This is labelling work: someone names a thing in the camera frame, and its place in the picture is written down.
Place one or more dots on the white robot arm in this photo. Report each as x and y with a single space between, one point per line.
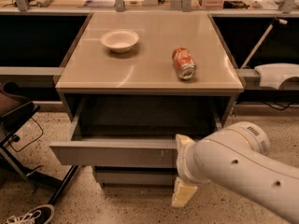
235 158

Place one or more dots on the red cola can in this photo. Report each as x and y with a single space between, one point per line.
184 64

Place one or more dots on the white paper bowl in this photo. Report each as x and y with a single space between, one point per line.
120 40

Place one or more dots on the foam-padded gripper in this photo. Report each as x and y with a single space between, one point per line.
184 162

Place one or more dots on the grey top drawer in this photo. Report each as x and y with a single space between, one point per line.
135 131

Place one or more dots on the black items on right shelf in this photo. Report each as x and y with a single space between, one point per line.
235 4

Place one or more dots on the black and white sneaker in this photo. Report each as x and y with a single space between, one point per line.
43 214

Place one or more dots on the white plastic cover piece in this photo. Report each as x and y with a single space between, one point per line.
273 75

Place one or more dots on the grey cabinet with beige top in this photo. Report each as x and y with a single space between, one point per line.
147 69

